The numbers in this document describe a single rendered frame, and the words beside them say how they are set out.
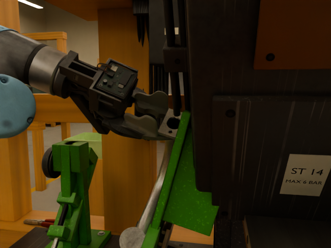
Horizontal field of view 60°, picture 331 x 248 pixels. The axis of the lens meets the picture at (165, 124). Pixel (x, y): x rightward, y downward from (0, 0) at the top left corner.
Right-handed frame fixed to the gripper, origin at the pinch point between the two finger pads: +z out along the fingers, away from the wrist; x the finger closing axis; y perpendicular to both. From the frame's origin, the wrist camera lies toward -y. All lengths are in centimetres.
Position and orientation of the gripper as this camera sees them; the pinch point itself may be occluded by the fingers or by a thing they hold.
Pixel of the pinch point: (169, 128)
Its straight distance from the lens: 51.1
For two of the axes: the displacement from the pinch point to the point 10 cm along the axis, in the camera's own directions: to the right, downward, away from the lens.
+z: 9.2, 3.9, 0.2
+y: 2.2, -4.8, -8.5
